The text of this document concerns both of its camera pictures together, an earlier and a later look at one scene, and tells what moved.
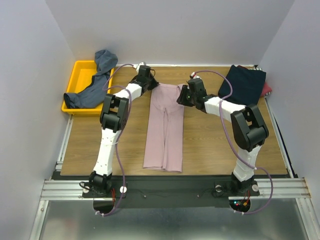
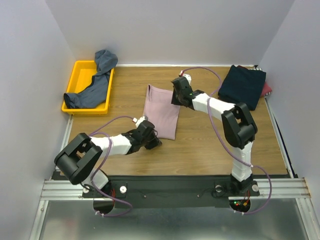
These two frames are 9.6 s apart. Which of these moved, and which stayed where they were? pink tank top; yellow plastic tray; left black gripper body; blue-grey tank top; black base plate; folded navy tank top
Moved: pink tank top; left black gripper body
Stayed: blue-grey tank top; folded navy tank top; black base plate; yellow plastic tray
